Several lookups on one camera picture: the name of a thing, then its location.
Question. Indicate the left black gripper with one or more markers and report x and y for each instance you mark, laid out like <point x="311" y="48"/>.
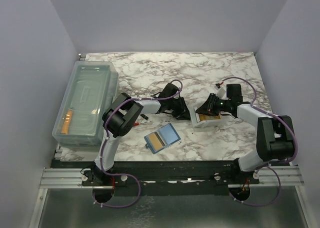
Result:
<point x="184" y="114"/>

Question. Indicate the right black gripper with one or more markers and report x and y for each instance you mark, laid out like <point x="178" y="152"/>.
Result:
<point x="208" y="107"/>

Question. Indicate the credit cards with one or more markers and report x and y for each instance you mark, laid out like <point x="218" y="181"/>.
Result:
<point x="206" y="117"/>

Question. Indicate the clear acrylic card box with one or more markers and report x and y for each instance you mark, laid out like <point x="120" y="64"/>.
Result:
<point x="204" y="121"/>

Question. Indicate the teal leather card holder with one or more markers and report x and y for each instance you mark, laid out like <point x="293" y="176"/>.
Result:
<point x="167" y="133"/>

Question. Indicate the gold credit card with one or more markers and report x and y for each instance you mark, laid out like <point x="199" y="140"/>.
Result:
<point x="156" y="141"/>

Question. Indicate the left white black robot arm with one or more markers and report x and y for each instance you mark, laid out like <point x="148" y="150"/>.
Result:
<point x="121" y="115"/>

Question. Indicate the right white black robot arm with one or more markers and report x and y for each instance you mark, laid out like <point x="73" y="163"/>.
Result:
<point x="275" y="138"/>

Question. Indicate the black green screwdriver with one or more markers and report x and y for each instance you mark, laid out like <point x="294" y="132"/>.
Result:
<point x="144" y="116"/>

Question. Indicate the blue red screwdriver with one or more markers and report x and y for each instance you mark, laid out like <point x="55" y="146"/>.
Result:
<point x="141" y="123"/>

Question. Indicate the clear plastic storage bin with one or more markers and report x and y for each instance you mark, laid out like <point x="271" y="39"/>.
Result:
<point x="91" y="89"/>

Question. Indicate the orange tool in bin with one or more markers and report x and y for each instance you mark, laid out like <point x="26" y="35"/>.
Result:
<point x="67" y="122"/>

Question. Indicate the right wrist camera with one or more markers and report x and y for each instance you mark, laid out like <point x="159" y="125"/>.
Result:
<point x="220" y="91"/>

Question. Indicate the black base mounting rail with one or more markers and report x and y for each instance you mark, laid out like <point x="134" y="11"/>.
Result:
<point x="125" y="176"/>

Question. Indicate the aluminium extrusion rail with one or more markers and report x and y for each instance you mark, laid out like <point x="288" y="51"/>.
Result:
<point x="59" y="178"/>

